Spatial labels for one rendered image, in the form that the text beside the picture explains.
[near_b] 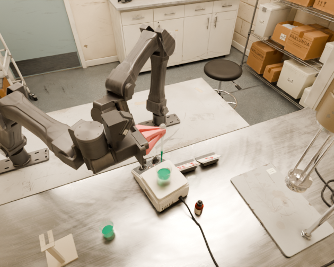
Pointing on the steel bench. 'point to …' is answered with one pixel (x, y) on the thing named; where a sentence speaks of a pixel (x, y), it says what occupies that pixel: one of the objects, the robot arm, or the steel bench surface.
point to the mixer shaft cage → (295, 176)
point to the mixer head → (331, 91)
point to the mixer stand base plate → (280, 208)
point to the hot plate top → (177, 177)
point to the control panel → (147, 166)
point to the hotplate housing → (160, 204)
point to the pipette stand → (59, 250)
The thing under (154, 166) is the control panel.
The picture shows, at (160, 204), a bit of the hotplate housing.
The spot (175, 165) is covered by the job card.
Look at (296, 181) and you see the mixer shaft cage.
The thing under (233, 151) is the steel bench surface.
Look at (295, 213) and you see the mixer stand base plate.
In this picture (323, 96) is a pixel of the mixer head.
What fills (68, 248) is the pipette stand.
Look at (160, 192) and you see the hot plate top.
